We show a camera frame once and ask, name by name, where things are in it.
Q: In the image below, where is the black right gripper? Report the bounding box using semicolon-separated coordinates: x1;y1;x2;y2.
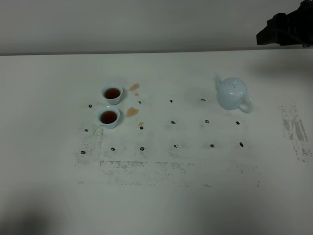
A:
256;0;313;47

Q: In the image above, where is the light blue porcelain teapot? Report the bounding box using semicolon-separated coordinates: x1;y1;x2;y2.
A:
215;71;253;113

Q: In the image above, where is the far light blue teacup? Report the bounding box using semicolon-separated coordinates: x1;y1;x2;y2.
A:
101;83;123;105

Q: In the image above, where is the light blue teacup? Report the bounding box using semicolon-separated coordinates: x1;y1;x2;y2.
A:
97;106;120;129
101;83;123;105

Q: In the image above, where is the near light blue teacup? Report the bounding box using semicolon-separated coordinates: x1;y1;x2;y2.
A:
97;106;120;129

